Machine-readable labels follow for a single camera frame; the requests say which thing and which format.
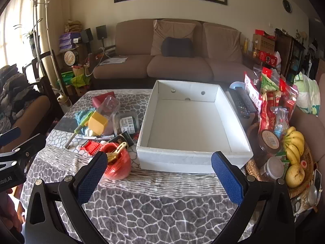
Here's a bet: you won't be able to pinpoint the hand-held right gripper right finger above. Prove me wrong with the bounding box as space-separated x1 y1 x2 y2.
211 151 296 244

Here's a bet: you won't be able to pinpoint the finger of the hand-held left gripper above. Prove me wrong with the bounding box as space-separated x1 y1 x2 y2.
0 133 47 169
0 126 21 146

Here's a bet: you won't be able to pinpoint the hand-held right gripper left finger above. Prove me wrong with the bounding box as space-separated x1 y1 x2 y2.
25 151 112 244

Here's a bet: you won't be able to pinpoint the red twine ball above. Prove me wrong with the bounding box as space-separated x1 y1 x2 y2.
99 143 132 181

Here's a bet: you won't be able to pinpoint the red grater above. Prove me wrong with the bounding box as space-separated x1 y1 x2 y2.
81 140 101 156

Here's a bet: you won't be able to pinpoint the clear jar with yellow lid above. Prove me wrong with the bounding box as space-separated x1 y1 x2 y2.
88 96 120 136

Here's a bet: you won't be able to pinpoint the white cardboard box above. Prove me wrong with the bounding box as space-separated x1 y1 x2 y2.
136 80 254 174

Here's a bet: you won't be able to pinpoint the clear plastic food container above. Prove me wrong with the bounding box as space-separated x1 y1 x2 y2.
113 112 140 136

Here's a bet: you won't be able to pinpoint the person's left hand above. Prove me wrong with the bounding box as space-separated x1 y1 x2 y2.
0 188 19 232

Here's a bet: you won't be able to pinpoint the wicker basket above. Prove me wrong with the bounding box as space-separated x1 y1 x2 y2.
245 122 321 199

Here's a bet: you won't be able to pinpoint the metal tool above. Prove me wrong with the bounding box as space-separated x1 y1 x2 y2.
76 135 115 141

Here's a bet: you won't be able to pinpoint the pile of clothes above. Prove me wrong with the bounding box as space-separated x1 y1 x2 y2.
0 65 51 135

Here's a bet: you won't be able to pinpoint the clear jar with grey lid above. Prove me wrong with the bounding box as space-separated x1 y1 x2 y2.
264 156 286 181

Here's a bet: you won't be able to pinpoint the small black box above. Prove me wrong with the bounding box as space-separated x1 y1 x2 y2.
108 131 134 148

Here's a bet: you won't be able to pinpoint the brown lidded jar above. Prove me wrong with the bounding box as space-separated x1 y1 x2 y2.
258 130 281 155

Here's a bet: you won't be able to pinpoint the teal cloth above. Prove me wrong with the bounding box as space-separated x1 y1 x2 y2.
75 109 95 124

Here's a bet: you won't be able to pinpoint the grey patterned blanket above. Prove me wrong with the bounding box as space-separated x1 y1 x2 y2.
20 89 262 244

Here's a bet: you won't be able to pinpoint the yellow pear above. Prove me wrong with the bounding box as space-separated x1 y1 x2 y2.
286 164 305 188

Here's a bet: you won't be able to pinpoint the bunch of bananas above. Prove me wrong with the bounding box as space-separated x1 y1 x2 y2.
283 126 305 166

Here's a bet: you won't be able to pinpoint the red pouch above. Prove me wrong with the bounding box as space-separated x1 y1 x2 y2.
92 94 116 108

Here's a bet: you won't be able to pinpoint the black remote control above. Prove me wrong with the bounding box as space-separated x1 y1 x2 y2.
228 87 257 119

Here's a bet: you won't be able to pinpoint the glass jar with metal lid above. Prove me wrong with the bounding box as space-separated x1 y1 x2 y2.
305 184 319 206

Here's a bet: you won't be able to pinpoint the white and red snack bag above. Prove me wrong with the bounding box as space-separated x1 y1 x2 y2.
244 71 263 112

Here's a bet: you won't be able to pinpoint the round tin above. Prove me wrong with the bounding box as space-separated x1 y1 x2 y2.
63 50 79 66

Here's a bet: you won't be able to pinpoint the potted plant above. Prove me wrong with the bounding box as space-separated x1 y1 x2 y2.
14 18 42 56

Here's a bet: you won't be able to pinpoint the white coat stand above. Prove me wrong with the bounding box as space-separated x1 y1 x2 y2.
30 0 69 107

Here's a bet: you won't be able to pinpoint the red zip bag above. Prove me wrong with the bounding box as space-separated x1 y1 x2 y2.
279 77 299 122

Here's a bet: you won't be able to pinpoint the green snack bag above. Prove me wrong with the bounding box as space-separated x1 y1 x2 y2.
260 74 280 94

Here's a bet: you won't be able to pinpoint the stack of purple boxes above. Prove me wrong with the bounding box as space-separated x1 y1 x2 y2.
59 32 82 52

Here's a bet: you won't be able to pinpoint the clear zip bag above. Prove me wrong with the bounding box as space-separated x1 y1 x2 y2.
252 65 267 82

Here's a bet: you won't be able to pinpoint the white papers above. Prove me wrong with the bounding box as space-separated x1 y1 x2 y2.
99 57 128 66

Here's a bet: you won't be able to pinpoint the green and white plastic bag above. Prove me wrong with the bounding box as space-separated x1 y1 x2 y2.
294 72 321 115

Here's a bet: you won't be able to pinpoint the black speaker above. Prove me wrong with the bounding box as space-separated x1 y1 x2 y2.
96 25 107 40
81 28 94 44

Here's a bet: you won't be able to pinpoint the brown sofa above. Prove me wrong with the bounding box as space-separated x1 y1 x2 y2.
93 19 257 82

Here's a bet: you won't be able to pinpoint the red gift box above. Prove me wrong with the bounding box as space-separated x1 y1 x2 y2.
259 51 277 65

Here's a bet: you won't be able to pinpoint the dark grey pillow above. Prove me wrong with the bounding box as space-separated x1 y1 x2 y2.
161 37 194 58

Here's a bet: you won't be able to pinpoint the dark wooden cabinet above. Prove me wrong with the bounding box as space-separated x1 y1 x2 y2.
275 29 305 78

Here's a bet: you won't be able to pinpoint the brown cardboard box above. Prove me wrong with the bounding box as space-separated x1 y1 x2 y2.
252 29 276 54

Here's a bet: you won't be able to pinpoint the beige cushion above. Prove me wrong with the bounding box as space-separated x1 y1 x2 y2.
150 20 196 56

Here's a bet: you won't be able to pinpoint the green handled screwdriver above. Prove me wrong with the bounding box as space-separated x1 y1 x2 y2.
65 113 95 149

